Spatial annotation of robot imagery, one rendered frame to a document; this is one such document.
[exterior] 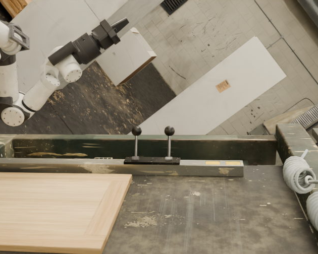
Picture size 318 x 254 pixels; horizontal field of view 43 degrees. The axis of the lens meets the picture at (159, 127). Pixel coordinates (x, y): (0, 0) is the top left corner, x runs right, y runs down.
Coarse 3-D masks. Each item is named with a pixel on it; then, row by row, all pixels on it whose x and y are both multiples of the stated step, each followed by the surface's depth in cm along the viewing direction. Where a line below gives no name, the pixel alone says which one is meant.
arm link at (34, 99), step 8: (32, 88) 142; (40, 88) 140; (24, 96) 143; (32, 96) 141; (40, 96) 141; (48, 96) 143; (16, 104) 141; (24, 104) 143; (32, 104) 142; (40, 104) 144; (24, 112) 142; (32, 112) 145; (24, 120) 143
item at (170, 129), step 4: (168, 128) 145; (172, 128) 145; (168, 132) 144; (172, 132) 145; (168, 136) 145; (168, 140) 145; (168, 144) 145; (168, 148) 144; (168, 152) 144; (168, 156) 144; (168, 160) 143
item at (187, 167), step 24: (0, 168) 150; (24, 168) 149; (48, 168) 148; (72, 168) 147; (96, 168) 146; (120, 168) 144; (144, 168) 143; (168, 168) 142; (192, 168) 141; (216, 168) 140; (240, 168) 139
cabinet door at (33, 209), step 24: (0, 192) 132; (24, 192) 131; (48, 192) 130; (72, 192) 130; (96, 192) 129; (120, 192) 128; (0, 216) 117; (24, 216) 116; (48, 216) 116; (72, 216) 115; (96, 216) 114; (0, 240) 104; (24, 240) 104; (48, 240) 104; (72, 240) 103; (96, 240) 103
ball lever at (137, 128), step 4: (132, 128) 147; (136, 128) 146; (140, 128) 147; (132, 132) 146; (136, 132) 146; (140, 132) 146; (136, 136) 147; (136, 140) 146; (136, 144) 146; (136, 148) 146; (136, 152) 146; (132, 156) 145; (136, 156) 145; (136, 160) 144
